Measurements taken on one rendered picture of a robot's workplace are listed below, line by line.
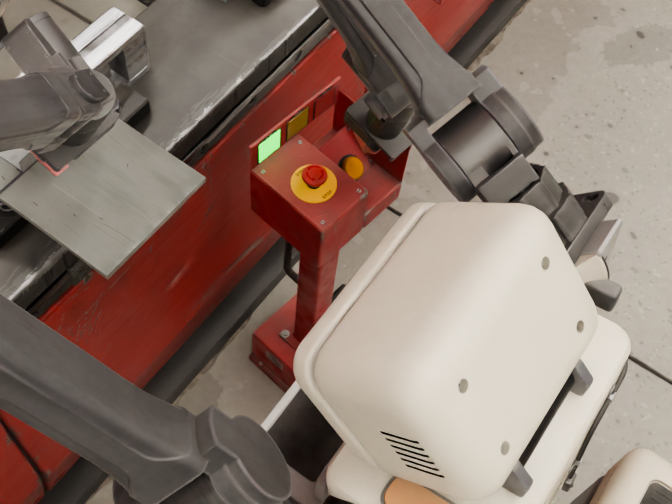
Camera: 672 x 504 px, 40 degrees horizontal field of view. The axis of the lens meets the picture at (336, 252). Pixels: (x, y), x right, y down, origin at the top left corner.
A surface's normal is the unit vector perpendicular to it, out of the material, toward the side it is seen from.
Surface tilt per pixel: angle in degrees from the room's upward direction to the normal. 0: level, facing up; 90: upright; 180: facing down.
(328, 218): 0
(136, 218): 0
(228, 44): 0
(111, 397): 56
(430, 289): 42
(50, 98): 49
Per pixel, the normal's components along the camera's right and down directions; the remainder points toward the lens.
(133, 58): 0.80, 0.54
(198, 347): 0.07, -0.49
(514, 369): 0.65, 0.06
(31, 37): -0.14, 0.19
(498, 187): 0.16, 0.31
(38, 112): 0.81, -0.51
